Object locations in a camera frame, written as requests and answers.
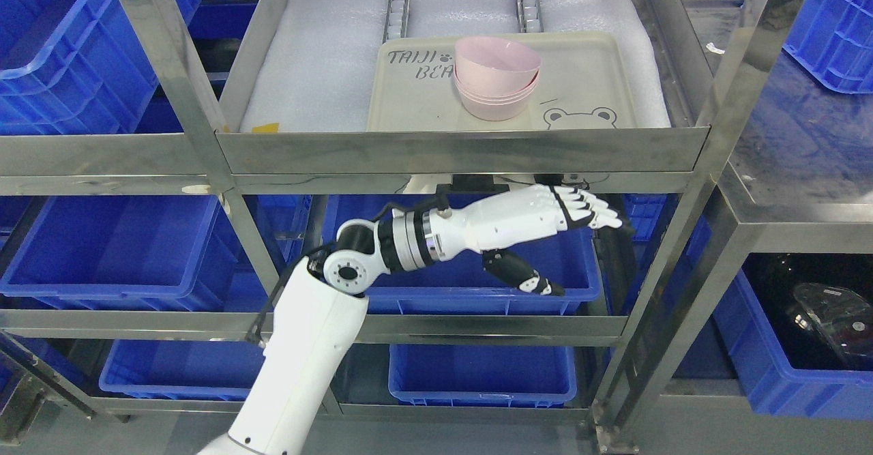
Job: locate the beige bear tray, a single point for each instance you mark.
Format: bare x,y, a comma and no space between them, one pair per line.
582,85

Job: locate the pink plastic bowl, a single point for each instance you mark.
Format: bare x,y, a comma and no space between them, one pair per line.
495,67

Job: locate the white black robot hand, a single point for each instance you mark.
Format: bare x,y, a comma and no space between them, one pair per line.
489,227

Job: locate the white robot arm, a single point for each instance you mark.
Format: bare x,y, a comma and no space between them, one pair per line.
314,325

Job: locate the stack of pink bowls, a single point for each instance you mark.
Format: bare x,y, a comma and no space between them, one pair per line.
493,108

